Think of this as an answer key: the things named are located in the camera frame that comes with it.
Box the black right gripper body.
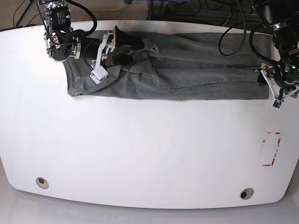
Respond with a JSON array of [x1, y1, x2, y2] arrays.
[[80, 41, 100, 60]]

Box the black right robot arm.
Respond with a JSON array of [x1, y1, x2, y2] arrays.
[[35, 0, 144, 70]]

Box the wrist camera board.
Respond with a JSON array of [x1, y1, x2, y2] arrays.
[[272, 99, 283, 108], [90, 66, 108, 84]]

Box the right table cable grommet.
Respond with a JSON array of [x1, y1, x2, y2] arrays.
[[240, 188, 254, 200]]

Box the table cable grommet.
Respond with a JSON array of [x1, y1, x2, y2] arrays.
[[36, 177, 49, 189], [240, 188, 254, 200]]

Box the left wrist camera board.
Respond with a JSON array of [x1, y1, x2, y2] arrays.
[[272, 99, 283, 108]]

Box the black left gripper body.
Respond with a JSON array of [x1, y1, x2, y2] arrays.
[[275, 70, 299, 88]]

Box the red tape rectangle marking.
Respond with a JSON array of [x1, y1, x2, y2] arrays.
[[260, 132, 281, 167]]

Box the grey t-shirt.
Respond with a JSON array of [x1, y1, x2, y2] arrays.
[[64, 32, 269, 101]]

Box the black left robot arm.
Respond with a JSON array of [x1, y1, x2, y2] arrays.
[[249, 0, 299, 91]]

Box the left table cable grommet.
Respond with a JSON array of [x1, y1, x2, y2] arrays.
[[36, 177, 49, 189]]

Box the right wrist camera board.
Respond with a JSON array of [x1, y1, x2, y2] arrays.
[[90, 66, 108, 84]]

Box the yellow cable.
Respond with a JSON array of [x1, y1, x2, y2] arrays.
[[79, 0, 128, 21]]

